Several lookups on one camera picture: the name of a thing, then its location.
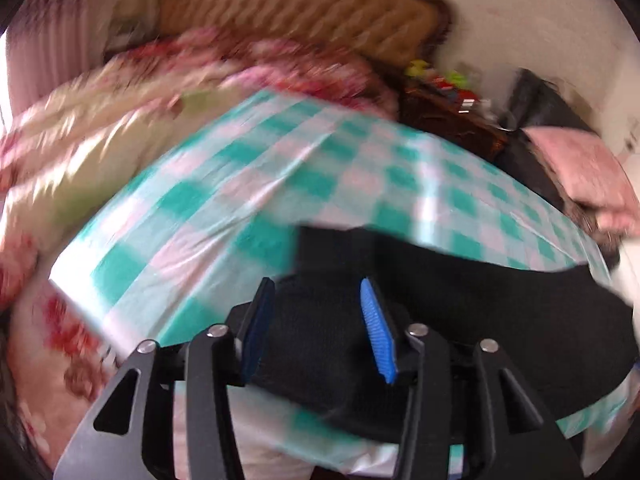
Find pink striped curtain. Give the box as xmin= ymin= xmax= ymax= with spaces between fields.
xmin=6 ymin=0 xmax=122 ymax=122

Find black pants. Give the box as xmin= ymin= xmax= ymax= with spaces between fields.
xmin=245 ymin=225 xmax=640 ymax=447

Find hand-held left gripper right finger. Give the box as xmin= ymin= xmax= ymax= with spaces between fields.
xmin=359 ymin=277 xmax=584 ymax=480

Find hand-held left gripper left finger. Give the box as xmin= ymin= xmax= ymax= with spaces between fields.
xmin=52 ymin=277 xmax=276 ymax=480

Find black leather sofa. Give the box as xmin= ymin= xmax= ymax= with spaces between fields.
xmin=494 ymin=67 xmax=622 ymax=272

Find green white checked sheet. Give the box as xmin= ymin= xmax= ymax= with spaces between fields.
xmin=49 ymin=87 xmax=632 ymax=477

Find pile of colourful toys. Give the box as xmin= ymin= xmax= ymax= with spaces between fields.
xmin=404 ymin=59 xmax=485 ymax=114

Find floral quilt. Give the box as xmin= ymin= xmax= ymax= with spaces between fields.
xmin=0 ymin=27 xmax=401 ymax=463

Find pink pillow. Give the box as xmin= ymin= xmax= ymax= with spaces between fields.
xmin=520 ymin=126 xmax=640 ymax=237

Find dark wooden nightstand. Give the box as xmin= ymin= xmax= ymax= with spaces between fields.
xmin=397 ymin=77 xmax=512 ymax=162

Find tufted brown headboard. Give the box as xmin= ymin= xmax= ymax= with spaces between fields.
xmin=157 ymin=0 xmax=454 ymax=69

